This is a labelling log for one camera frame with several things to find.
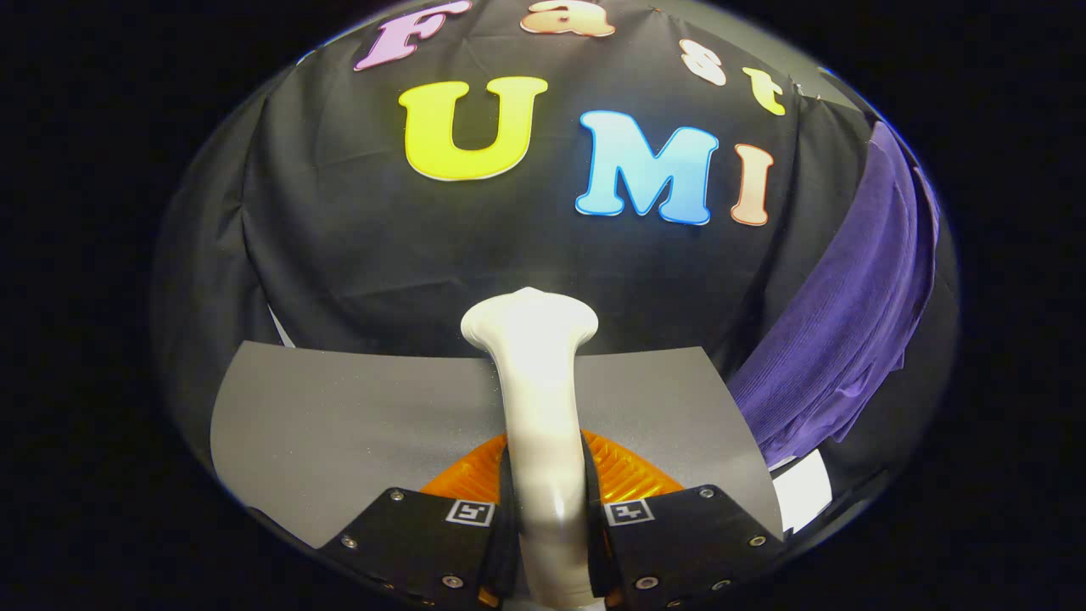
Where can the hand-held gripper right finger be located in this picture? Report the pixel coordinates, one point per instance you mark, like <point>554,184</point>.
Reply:
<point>687,543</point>

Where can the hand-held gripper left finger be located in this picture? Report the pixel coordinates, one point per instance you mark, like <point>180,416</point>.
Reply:
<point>407,543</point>

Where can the white garment steamer head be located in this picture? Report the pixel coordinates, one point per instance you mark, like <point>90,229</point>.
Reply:
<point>543,407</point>

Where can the white card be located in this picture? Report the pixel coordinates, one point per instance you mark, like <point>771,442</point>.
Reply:
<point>802,492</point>

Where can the black backdrop cloth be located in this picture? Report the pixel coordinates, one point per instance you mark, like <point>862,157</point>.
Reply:
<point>382,246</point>

